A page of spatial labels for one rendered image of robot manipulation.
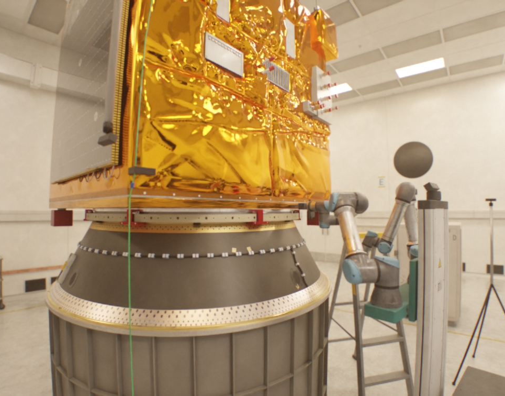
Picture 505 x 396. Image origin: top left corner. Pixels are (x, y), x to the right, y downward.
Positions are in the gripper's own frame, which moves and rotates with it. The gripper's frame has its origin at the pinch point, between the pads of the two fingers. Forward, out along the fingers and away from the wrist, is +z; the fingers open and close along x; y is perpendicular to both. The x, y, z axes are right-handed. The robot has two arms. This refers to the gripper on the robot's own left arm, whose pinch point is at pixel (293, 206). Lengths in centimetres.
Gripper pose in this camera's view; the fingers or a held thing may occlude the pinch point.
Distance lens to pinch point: 211.9
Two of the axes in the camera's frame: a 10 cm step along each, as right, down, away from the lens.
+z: -7.5, 0.3, 6.6
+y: 0.0, -10.0, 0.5
